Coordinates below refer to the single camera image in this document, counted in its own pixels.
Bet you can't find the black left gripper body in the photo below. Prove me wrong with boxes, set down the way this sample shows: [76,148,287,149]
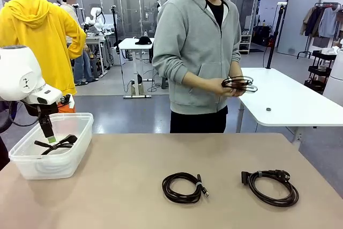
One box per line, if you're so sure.
[22,99,59,124]

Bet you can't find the black power cable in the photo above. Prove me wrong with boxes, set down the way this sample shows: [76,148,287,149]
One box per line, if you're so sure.
[34,134,79,156]
[240,169,300,208]

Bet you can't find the black USB cable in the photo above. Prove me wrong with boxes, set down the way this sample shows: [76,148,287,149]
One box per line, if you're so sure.
[221,75,258,93]
[161,172,210,204]

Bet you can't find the person's right forearm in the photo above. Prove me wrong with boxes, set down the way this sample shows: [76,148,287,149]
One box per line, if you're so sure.
[181,71,225,96]

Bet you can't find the person's left forearm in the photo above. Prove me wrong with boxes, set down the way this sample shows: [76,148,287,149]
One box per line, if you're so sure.
[229,59,244,78]

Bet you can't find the person's right hand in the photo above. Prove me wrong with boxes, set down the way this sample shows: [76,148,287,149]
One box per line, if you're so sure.
[216,78,247,98]

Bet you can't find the person's left hand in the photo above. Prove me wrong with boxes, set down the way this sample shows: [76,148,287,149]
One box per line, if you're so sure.
[230,74,247,91]

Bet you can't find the clear plastic storage box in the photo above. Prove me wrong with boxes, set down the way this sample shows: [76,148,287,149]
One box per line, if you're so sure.
[8,113,94,181]

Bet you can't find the background person beige top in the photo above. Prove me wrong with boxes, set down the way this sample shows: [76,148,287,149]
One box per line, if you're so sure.
[59,0,99,86]

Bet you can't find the yellow hoodie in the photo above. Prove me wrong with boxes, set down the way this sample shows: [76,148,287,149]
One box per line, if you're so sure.
[0,0,87,96]

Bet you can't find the background workbench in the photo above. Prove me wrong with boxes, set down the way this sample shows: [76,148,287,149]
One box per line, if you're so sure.
[85,33,113,77]

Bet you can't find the black background tripod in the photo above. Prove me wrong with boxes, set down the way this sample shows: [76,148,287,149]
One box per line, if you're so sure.
[110,5,123,53]

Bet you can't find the white standing desk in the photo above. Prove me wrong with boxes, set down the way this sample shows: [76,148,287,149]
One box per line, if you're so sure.
[117,38,155,99]

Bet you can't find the black cap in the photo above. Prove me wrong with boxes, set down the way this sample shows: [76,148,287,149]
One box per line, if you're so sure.
[134,36,153,46]

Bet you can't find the person in gray hoodie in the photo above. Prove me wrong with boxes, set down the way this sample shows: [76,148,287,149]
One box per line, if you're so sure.
[152,0,242,134]

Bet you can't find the white shoe rack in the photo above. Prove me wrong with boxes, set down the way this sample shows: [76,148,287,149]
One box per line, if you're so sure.
[238,34,253,55]

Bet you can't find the black bags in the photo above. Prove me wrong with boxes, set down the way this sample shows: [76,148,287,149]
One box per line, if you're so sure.
[252,25,274,47]

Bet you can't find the black tripod pole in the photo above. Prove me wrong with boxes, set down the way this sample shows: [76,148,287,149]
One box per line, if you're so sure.
[264,2,288,70]

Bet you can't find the black trolley cart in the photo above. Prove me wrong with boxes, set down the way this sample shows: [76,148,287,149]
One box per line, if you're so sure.
[304,49,338,92]

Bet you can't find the black clothes rack with coats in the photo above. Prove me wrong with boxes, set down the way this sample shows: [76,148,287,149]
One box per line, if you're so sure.
[296,2,343,60]

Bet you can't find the thin black left camera cable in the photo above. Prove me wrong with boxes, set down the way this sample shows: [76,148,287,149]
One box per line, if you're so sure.
[9,101,41,128]

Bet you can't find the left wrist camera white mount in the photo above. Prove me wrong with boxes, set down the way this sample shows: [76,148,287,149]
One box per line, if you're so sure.
[57,93,76,109]

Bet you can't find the thick black left arm hose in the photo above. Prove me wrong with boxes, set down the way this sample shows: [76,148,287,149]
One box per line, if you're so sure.
[0,100,17,171]

